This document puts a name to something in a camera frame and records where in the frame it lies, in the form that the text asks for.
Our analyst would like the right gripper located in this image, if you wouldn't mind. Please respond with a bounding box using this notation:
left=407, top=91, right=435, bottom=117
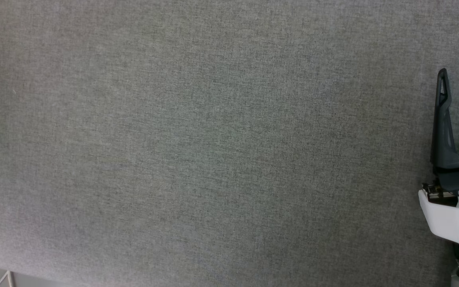
left=418, top=68, right=459, bottom=248

